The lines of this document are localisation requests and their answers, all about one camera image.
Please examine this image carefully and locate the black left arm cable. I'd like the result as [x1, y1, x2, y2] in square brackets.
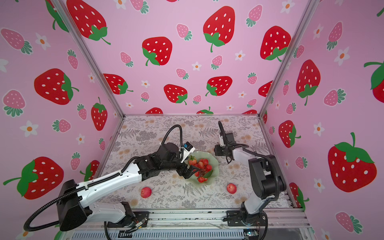
[160, 124, 184, 164]

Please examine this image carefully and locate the red fake peach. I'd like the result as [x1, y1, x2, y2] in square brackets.
[141, 187, 152, 199]

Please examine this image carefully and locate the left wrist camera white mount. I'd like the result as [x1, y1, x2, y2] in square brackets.
[182, 142, 196, 155]

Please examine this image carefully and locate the left aluminium corner post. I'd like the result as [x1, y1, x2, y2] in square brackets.
[52, 0, 125, 119]

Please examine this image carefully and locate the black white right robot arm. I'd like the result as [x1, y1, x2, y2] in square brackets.
[214, 129, 287, 226]

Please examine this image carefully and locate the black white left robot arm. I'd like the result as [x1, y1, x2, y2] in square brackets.
[57, 142, 198, 232]

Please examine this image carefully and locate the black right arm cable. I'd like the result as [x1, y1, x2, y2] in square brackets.
[217, 120, 226, 145]

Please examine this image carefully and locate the fake strawberry bunch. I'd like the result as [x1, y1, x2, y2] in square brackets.
[188, 156, 213, 184]

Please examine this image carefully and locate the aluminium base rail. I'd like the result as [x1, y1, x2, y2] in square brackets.
[55, 204, 316, 240]

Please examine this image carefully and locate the light green fruit bowl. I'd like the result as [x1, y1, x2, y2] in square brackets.
[184, 151, 219, 187]

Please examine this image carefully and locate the red yellow fake apple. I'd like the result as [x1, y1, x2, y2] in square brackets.
[227, 183, 237, 195]

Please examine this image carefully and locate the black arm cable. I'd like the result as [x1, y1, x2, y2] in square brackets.
[160, 124, 184, 164]
[217, 120, 226, 145]

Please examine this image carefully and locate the aluminium corner frame post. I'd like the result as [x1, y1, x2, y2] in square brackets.
[259, 0, 320, 120]

